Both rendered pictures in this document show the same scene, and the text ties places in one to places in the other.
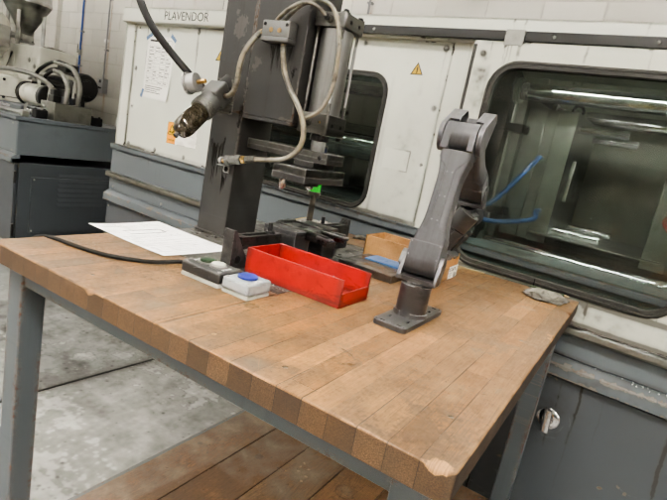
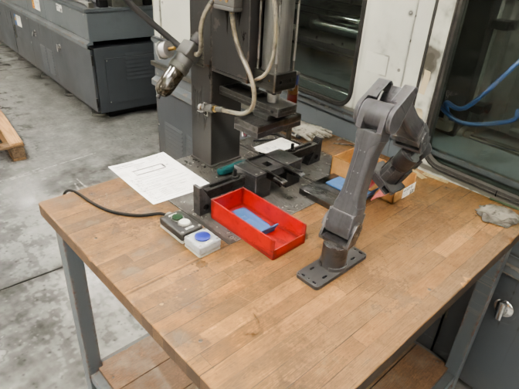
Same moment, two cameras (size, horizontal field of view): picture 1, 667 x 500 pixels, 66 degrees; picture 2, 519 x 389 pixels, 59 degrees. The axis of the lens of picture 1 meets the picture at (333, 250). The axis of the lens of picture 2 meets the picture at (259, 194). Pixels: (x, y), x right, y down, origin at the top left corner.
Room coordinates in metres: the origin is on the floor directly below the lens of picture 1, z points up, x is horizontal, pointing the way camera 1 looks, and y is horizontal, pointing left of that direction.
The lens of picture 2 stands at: (0.08, -0.23, 1.61)
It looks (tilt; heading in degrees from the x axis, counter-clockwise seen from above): 30 degrees down; 15
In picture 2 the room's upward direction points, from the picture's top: 4 degrees clockwise
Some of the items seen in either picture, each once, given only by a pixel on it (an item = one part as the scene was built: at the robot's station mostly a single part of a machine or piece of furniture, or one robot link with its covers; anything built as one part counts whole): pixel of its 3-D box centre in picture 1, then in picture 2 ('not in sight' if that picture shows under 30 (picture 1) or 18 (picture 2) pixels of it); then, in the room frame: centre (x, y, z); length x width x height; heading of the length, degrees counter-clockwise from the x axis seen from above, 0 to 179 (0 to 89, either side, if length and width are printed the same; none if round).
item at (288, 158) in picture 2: (303, 227); (268, 163); (1.33, 0.09, 0.98); 0.20 x 0.10 x 0.01; 150
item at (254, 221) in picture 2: not in sight; (250, 219); (1.09, 0.07, 0.92); 0.15 x 0.07 x 0.03; 57
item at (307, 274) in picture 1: (307, 273); (256, 221); (1.08, 0.05, 0.93); 0.25 x 0.12 x 0.06; 60
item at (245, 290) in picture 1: (245, 292); (202, 246); (0.95, 0.15, 0.90); 0.07 x 0.07 x 0.06; 60
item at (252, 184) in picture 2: (300, 243); (267, 174); (1.33, 0.09, 0.94); 0.20 x 0.10 x 0.07; 150
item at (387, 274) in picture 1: (378, 267); (336, 192); (1.35, -0.13, 0.91); 0.17 x 0.16 x 0.02; 150
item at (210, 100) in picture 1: (206, 104); (181, 63); (1.37, 0.40, 1.25); 0.19 x 0.07 x 0.19; 150
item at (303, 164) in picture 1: (294, 130); (253, 81); (1.36, 0.16, 1.22); 0.26 x 0.18 x 0.30; 60
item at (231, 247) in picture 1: (236, 247); (205, 197); (1.12, 0.21, 0.95); 0.06 x 0.03 x 0.09; 150
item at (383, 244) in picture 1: (410, 256); (371, 174); (1.48, -0.23, 0.93); 0.25 x 0.13 x 0.08; 60
